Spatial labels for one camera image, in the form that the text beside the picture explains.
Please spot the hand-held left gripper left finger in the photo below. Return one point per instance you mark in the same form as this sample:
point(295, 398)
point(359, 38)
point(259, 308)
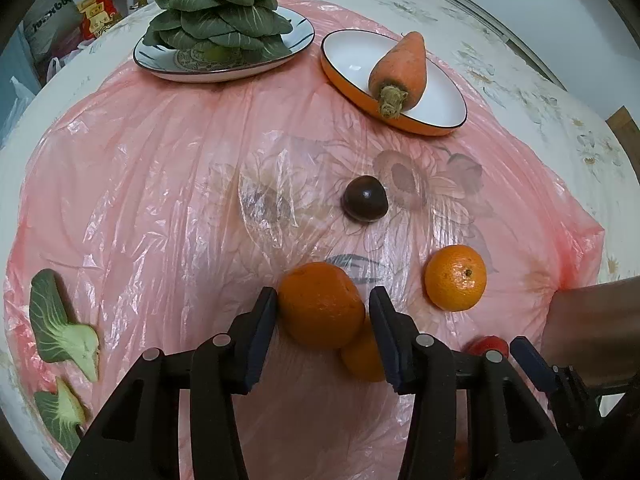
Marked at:
point(260, 335)

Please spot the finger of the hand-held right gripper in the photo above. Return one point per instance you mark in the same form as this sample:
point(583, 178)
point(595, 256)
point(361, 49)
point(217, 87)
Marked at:
point(527, 357)

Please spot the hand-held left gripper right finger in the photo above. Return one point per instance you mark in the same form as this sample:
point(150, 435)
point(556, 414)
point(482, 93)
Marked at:
point(387, 340)

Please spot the orange mandarin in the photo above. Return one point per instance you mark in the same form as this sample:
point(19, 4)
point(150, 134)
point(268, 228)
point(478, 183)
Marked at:
point(455, 280)
point(362, 360)
point(320, 305)

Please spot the dark purple plum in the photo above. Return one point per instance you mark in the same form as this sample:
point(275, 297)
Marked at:
point(365, 200)

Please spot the pink plastic sheet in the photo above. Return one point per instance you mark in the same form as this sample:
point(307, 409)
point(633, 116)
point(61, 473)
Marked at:
point(175, 185)

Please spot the bok choy piece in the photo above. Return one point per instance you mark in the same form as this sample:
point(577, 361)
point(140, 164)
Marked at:
point(60, 410)
point(50, 320)

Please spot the wooden headboard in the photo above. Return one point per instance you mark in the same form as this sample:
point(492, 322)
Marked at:
point(625, 121)

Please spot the carrot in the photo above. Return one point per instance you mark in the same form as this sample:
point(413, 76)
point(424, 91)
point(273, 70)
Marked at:
point(400, 70)

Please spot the patterned plate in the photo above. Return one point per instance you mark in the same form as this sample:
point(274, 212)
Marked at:
point(200, 70)

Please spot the orange rimmed white plate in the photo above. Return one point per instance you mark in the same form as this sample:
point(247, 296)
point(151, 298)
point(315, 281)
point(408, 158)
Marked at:
point(350, 60)

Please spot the pile of green leaves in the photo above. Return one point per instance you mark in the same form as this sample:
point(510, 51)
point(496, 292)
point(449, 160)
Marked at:
point(220, 20)

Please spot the white plastic bag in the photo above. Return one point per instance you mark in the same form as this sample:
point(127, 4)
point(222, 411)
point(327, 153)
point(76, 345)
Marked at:
point(20, 105)
point(57, 60)

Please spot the red and yellow carton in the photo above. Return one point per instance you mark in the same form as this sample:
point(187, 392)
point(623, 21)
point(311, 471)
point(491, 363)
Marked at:
point(97, 12)

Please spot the light blue board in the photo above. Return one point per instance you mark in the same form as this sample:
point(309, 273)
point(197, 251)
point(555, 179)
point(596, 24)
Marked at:
point(20, 50)

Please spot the grey printed sack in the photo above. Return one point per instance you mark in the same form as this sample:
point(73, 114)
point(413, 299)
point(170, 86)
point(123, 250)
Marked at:
point(50, 15)

